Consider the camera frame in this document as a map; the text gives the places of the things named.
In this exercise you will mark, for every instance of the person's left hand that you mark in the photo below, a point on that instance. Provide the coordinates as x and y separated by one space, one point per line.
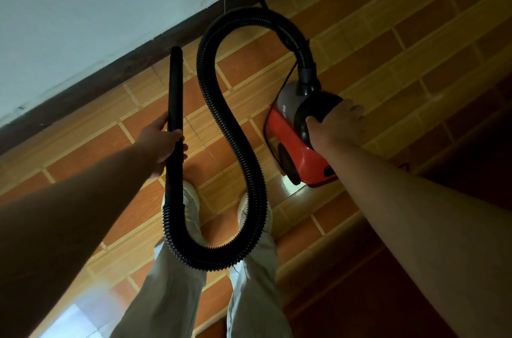
154 145

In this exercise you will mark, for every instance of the person's right hand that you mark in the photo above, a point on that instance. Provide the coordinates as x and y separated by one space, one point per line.
338 126

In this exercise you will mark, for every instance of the person's right thumb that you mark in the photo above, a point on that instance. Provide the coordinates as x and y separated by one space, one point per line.
312 127

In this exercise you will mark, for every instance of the person's left thumb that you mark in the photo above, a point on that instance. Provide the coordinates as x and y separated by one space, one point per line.
161 121

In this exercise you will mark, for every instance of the black vacuum nozzle tube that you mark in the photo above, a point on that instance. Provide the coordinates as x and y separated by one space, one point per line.
175 94

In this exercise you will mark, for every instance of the red canister vacuum cleaner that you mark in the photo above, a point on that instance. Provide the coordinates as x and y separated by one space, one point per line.
294 153

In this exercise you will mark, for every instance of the person's right forearm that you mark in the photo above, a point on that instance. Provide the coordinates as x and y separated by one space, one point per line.
424 225

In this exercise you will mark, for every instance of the person's left forearm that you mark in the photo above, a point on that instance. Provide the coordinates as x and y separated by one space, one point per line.
68 225

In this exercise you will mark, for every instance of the white left shoe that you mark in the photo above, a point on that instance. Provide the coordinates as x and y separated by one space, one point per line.
191 205

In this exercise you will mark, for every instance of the white shoe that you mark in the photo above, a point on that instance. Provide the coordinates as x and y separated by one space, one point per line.
244 213
191 205

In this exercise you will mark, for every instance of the white right shoe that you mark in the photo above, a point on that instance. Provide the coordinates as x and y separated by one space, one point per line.
244 213

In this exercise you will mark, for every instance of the light grey trousers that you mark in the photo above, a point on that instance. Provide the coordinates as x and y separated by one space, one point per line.
252 301

